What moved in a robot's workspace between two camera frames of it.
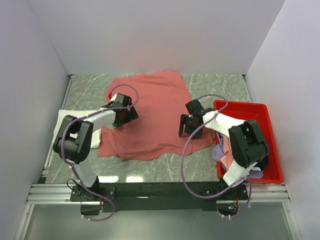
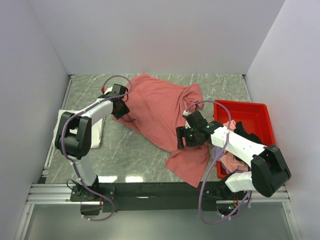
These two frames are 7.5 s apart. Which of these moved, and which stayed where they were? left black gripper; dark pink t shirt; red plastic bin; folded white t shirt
Moved: dark pink t shirt; left black gripper
Stayed: red plastic bin; folded white t shirt
